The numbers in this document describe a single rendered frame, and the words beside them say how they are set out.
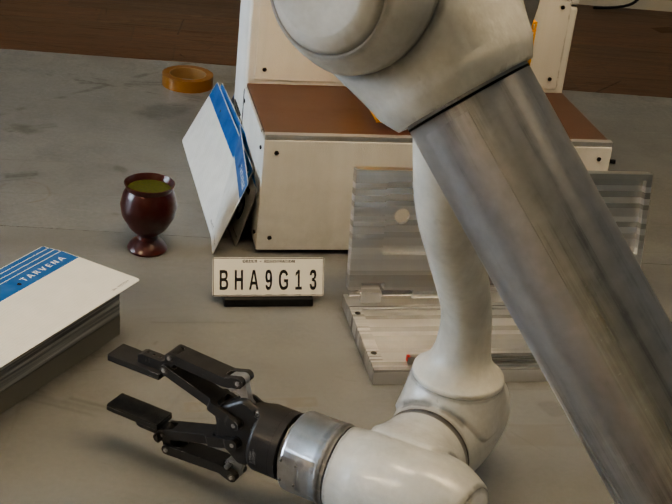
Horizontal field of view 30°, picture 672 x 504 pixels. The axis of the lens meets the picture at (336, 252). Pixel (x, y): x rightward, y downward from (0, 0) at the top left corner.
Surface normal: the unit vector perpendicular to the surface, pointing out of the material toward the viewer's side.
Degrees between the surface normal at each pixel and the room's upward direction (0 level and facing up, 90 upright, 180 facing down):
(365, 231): 79
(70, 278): 0
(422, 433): 8
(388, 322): 0
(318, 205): 90
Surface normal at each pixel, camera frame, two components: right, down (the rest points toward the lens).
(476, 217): -0.67, 0.40
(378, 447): -0.11, -0.78
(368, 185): 0.20, 0.28
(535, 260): -0.31, 0.20
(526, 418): 0.10, -0.89
